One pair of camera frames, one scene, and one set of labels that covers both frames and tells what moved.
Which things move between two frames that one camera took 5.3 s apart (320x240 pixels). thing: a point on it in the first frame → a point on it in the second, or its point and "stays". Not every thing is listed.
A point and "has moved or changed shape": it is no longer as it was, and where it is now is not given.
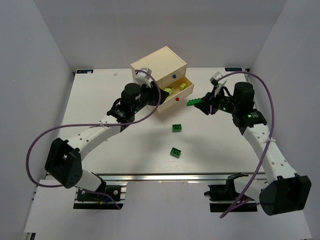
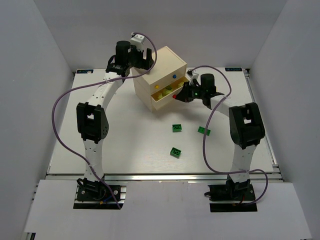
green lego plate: [191, 102] has moved or changed shape
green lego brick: [176, 128] stays
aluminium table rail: [172, 176] stays
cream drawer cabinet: [169, 70] stays
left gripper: [155, 92] → [141, 61]
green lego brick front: [175, 152] stays
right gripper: [208, 103] → [186, 92]
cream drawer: [182, 88] stays
